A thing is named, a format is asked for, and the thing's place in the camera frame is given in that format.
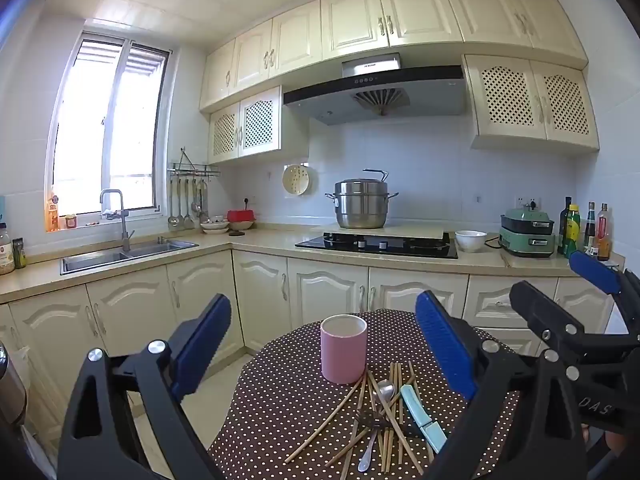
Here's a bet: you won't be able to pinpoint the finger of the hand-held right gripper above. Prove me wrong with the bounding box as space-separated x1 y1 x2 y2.
509 280 640 376
569 250 640 333

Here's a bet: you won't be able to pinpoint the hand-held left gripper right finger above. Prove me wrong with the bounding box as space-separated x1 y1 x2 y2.
415 290 588 480

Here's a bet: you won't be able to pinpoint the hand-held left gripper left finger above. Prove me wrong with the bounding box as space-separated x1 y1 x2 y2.
57 293 233 480

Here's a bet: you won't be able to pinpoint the pile of wooden chopsticks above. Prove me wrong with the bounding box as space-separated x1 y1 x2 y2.
284 360 436 476

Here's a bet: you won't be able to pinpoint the teal sheathed knife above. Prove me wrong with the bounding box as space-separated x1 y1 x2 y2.
400 383 448 455

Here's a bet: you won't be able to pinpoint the steel spoon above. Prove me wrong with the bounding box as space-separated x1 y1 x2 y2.
357 379 398 473

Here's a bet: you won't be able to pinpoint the pink cup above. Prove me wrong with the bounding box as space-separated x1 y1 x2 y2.
320 313 368 385

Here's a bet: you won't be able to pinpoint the dark steel fork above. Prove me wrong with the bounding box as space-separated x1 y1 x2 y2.
355 407 423 438

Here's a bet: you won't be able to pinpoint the green yellow bottle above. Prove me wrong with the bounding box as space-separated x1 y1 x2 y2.
562 204 582 258

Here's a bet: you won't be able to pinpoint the dark sauce bottle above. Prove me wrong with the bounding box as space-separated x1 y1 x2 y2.
582 201 597 256

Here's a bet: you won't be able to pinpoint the cream base cabinets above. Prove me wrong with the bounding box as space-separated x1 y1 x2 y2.
0 249 626 461

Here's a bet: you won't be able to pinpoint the dark oil bottle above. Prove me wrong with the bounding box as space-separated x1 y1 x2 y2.
558 196 573 253

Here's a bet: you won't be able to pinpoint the green electric cooker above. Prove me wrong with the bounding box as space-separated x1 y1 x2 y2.
498 207 557 259

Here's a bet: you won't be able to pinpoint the round polka dot table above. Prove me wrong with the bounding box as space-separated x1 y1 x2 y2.
207 308 523 480

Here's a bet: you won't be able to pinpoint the white bowl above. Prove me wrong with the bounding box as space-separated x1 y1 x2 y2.
455 230 487 253

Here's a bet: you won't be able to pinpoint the steel sink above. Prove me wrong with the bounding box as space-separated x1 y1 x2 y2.
60 237 200 276

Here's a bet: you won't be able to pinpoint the red container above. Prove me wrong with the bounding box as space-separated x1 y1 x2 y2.
227 209 257 231

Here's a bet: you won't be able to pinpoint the black gas stove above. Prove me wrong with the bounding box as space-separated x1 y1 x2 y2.
295 230 458 260

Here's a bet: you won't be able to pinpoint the steel faucet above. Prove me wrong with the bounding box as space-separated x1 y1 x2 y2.
99 188 136 253

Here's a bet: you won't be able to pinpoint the steel steamer pot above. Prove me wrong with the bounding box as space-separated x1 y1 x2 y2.
325 169 400 231

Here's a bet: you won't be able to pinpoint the wide cream lattice cabinet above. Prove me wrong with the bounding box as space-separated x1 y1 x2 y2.
462 54 600 153

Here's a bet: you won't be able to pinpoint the round cream perforated plate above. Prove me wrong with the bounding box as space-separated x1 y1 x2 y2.
282 164 317 196

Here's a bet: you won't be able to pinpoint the orange bottle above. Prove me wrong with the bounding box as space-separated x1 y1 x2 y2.
46 186 60 232

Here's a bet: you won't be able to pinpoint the large glass jar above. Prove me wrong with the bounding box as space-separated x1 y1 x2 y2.
0 223 16 276

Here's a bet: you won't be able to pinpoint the small cream lattice cabinet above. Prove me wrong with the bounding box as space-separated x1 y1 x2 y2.
207 85 282 165

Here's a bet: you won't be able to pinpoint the white framed window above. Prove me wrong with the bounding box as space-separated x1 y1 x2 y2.
45 30 173 231

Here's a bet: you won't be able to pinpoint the range hood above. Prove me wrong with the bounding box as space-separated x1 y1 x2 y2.
282 52 468 126

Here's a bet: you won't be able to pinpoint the cream upper cabinet row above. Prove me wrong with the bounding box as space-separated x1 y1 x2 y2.
199 0 588 113

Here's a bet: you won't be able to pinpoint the steel wall utensil rack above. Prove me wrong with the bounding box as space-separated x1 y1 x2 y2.
167 147 221 179

